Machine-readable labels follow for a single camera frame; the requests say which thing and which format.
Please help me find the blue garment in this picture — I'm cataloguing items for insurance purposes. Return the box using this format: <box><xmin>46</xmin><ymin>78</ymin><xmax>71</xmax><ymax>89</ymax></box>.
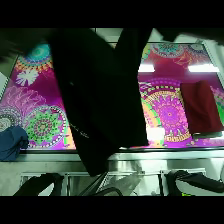
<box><xmin>0</xmin><ymin>125</ymin><xmax>30</xmax><ymax>162</ymax></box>

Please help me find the black cable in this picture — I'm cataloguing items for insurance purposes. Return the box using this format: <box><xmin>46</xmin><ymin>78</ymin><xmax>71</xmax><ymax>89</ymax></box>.
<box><xmin>79</xmin><ymin>171</ymin><xmax>125</xmax><ymax>197</ymax></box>

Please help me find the red garment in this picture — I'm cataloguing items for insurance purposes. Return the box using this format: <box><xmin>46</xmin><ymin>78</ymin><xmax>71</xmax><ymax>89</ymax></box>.
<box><xmin>180</xmin><ymin>79</ymin><xmax>224</xmax><ymax>138</ymax></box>

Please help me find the silver frame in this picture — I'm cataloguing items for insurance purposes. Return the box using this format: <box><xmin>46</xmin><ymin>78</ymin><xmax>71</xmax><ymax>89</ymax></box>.
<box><xmin>0</xmin><ymin>149</ymin><xmax>224</xmax><ymax>197</ymax></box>

